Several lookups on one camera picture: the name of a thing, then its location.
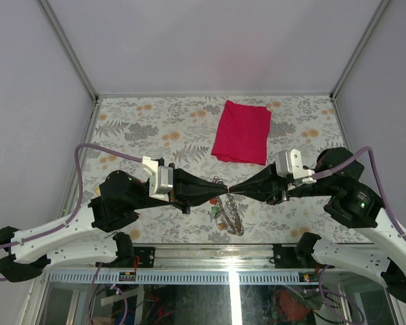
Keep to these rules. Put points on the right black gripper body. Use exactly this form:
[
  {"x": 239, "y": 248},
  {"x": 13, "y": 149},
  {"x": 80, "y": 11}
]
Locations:
[{"x": 281, "y": 187}]

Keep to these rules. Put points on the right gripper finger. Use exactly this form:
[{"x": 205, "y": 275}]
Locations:
[
  {"x": 255, "y": 195},
  {"x": 262, "y": 182}
]

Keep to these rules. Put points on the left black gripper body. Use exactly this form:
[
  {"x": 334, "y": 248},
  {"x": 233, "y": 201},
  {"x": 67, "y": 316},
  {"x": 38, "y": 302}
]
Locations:
[{"x": 178, "y": 198}]

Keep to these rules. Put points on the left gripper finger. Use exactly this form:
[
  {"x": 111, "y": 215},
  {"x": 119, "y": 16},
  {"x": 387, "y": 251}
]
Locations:
[
  {"x": 195, "y": 186},
  {"x": 194, "y": 199}
]

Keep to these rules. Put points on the round metal key ring disc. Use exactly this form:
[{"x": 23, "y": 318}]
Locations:
[{"x": 226, "y": 215}]

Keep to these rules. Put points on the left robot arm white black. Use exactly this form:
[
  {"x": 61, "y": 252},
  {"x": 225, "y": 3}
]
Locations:
[{"x": 93, "y": 235}]

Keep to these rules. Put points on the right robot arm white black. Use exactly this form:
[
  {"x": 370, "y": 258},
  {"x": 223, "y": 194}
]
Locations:
[{"x": 351, "y": 203}]

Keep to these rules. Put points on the red folded cloth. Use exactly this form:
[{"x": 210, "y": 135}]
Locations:
[{"x": 242, "y": 134}]

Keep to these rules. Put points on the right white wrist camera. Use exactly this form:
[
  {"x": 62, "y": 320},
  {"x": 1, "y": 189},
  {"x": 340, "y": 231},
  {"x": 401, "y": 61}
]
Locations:
[{"x": 288, "y": 164}]

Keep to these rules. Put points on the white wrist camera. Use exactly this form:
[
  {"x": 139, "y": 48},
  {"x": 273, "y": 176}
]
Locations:
[
  {"x": 288, "y": 164},
  {"x": 160, "y": 178}
]

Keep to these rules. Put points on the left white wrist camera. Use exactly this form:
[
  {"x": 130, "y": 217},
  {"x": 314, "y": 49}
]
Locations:
[{"x": 160, "y": 178}]

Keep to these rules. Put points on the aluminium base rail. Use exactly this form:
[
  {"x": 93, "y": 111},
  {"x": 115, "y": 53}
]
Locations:
[{"x": 213, "y": 257}]

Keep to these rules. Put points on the perforated cable duct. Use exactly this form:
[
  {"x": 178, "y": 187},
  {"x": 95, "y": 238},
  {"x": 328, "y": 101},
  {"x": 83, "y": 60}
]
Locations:
[{"x": 165, "y": 277}]

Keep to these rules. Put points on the right aluminium frame post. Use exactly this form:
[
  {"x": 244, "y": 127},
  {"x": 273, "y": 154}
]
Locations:
[{"x": 360, "y": 46}]

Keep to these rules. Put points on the aluminium frame post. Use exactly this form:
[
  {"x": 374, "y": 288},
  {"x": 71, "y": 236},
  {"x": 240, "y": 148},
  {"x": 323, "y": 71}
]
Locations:
[
  {"x": 58, "y": 31},
  {"x": 360, "y": 46}
]

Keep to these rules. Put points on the left aluminium frame post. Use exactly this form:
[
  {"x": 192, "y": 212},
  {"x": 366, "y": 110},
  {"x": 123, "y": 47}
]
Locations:
[{"x": 58, "y": 31}]

